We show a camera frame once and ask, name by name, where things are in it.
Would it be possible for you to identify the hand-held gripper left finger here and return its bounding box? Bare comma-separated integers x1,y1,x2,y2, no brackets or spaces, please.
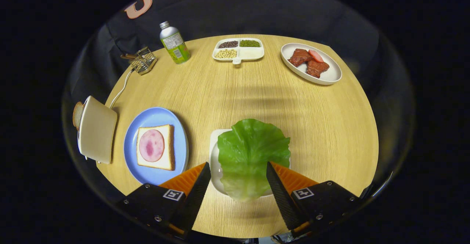
117,162,212,239

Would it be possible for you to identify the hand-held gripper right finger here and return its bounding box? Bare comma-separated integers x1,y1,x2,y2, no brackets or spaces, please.
266,161,362,239

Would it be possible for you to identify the green lettuce leaf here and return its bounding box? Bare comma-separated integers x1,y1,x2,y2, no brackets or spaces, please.
217,119,291,202

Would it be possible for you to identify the toasted bread slice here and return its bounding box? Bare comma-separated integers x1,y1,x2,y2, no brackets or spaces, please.
72,102,86,130

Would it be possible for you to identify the white square plate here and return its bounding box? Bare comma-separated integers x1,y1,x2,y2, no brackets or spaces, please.
209,129,291,197

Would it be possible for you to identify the white bread slice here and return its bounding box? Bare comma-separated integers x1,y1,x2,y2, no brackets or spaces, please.
136,124,176,171

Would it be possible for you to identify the pink ham slice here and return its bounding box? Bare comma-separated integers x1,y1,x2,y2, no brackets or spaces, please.
139,129,165,163

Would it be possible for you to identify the blue round plate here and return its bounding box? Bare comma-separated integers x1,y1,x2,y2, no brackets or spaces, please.
123,107,189,186

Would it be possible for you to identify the white toaster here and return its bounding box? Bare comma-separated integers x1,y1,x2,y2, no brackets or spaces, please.
77,96,118,164

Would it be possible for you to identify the white oval plate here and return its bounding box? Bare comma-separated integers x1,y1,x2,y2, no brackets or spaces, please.
281,43,343,86

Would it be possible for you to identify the brown meat piece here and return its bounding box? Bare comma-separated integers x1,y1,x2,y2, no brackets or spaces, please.
307,59,330,78
288,48,312,67

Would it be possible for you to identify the pile of yellow soybeans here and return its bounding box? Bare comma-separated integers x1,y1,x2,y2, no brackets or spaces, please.
214,49,238,59

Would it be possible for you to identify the white divided dish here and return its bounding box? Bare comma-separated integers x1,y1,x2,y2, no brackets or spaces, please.
212,38,265,65

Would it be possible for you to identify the green label metal bottle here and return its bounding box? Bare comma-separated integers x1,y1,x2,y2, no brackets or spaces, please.
159,21,191,65

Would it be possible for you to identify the black backdrop cloth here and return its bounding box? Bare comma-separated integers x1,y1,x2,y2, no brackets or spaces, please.
62,0,416,215

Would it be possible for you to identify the white power cable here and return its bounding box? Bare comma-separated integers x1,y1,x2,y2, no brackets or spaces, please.
109,68,134,109

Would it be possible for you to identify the wire mesh utensil basket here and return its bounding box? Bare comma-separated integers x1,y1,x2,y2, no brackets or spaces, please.
130,47,158,76

